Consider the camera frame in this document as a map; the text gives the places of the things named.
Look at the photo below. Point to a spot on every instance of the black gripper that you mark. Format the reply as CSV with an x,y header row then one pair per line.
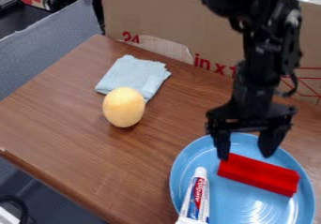
x,y
252,111

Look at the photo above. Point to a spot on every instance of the white toothpaste tube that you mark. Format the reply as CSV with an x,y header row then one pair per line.
x,y
196,207

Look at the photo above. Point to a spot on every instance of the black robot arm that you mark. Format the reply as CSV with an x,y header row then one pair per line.
x,y
269,24

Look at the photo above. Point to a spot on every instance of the blue plate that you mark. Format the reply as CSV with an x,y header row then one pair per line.
x,y
239,203

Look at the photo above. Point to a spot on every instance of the light blue folded cloth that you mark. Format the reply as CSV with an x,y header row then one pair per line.
x,y
144,75

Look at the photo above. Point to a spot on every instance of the red plastic block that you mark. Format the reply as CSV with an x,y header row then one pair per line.
x,y
260,174

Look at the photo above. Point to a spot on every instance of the yellow lemon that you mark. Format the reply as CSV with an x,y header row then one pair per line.
x,y
124,107

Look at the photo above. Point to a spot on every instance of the cardboard box with red print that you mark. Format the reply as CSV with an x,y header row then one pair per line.
x,y
183,30

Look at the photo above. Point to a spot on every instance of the grey fabric partition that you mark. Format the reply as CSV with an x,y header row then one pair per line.
x,y
33,49

